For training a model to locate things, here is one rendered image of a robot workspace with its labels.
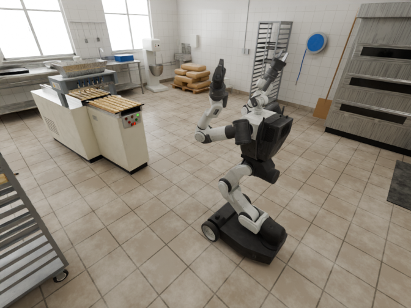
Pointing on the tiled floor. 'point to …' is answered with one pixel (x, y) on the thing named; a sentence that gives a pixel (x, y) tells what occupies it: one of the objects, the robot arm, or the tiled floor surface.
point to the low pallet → (191, 88)
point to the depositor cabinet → (68, 124)
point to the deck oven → (377, 80)
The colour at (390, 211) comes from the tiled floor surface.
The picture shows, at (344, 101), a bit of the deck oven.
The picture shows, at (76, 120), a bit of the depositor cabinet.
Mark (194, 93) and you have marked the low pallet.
